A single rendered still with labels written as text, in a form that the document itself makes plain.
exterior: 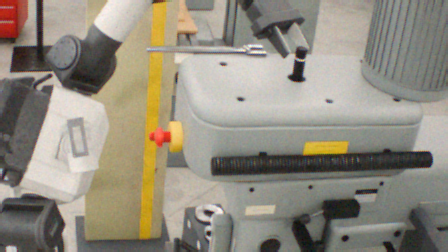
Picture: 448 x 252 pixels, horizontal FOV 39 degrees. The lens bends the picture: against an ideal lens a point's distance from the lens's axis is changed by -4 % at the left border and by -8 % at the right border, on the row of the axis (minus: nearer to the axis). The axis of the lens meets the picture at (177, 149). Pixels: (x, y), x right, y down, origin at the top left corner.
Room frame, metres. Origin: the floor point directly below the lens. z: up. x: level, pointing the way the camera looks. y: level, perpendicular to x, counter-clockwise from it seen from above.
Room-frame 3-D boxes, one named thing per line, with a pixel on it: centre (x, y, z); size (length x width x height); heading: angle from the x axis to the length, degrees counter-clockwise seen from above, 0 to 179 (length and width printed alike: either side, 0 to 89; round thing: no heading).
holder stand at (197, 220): (1.59, -0.13, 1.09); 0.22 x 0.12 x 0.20; 18
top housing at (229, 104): (1.17, -0.23, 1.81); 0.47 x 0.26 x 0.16; 102
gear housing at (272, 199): (1.17, -0.26, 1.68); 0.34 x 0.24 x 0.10; 102
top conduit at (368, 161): (1.03, -0.28, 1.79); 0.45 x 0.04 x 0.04; 102
